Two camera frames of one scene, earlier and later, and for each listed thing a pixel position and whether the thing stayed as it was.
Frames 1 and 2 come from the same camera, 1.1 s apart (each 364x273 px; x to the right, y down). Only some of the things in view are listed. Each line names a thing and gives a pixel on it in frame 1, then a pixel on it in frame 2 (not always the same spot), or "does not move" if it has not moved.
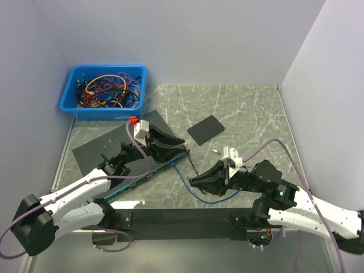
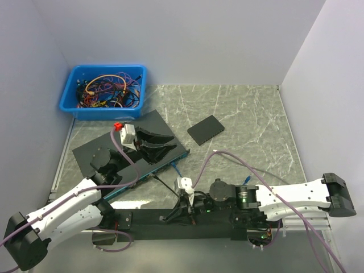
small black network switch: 206,129 does not move
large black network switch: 89,154 does not move
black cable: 187,151 → 156,178
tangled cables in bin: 118,91 does not move
